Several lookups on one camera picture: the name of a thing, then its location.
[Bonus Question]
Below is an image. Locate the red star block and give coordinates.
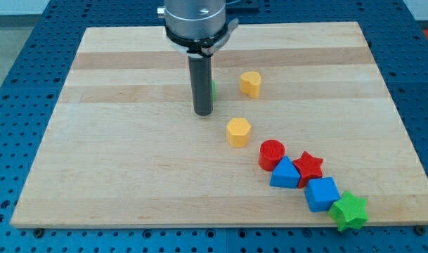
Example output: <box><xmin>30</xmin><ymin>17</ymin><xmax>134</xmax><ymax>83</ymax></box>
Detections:
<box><xmin>292</xmin><ymin>151</ymin><xmax>323</xmax><ymax>188</ymax></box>

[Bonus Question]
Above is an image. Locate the green block behind tool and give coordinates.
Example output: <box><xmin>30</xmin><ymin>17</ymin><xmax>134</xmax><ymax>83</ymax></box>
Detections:
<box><xmin>212</xmin><ymin>80</ymin><xmax>216</xmax><ymax>103</ymax></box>

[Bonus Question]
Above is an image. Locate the yellow heart block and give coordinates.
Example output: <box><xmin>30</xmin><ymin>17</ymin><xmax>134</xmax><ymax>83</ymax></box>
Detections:
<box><xmin>240</xmin><ymin>71</ymin><xmax>261</xmax><ymax>98</ymax></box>

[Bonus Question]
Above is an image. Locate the green star block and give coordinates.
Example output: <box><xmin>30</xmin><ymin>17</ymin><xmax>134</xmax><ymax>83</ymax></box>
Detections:
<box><xmin>328</xmin><ymin>191</ymin><xmax>369</xmax><ymax>232</ymax></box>

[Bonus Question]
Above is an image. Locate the wooden board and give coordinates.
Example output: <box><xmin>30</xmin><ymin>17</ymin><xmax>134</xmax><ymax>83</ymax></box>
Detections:
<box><xmin>11</xmin><ymin>22</ymin><xmax>428</xmax><ymax>229</ymax></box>

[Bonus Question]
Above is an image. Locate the blue perforated table plate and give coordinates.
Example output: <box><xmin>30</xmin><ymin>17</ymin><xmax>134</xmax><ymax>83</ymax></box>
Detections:
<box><xmin>0</xmin><ymin>1</ymin><xmax>428</xmax><ymax>252</ymax></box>

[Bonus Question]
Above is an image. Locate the blue triangle block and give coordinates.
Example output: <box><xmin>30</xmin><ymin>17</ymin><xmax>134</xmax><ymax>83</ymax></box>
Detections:
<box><xmin>269</xmin><ymin>155</ymin><xmax>301</xmax><ymax>188</ymax></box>

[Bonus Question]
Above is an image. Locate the blue cube block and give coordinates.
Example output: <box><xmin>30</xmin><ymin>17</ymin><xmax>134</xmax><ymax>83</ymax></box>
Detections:
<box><xmin>304</xmin><ymin>177</ymin><xmax>341</xmax><ymax>212</ymax></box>

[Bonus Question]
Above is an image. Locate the red cylinder block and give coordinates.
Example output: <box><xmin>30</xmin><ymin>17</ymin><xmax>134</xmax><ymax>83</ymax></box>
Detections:
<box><xmin>258</xmin><ymin>139</ymin><xmax>285</xmax><ymax>171</ymax></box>

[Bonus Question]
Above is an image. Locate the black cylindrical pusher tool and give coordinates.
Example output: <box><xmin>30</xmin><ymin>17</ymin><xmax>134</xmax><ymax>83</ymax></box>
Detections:
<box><xmin>188</xmin><ymin>57</ymin><xmax>213</xmax><ymax>116</ymax></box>

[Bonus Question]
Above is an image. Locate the yellow hexagon block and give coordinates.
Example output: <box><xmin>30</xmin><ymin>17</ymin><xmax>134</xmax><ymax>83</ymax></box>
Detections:
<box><xmin>226</xmin><ymin>117</ymin><xmax>252</xmax><ymax>148</ymax></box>

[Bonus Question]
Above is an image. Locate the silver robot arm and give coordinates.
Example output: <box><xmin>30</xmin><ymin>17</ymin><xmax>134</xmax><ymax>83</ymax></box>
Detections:
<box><xmin>157</xmin><ymin>0</ymin><xmax>239</xmax><ymax>58</ymax></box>

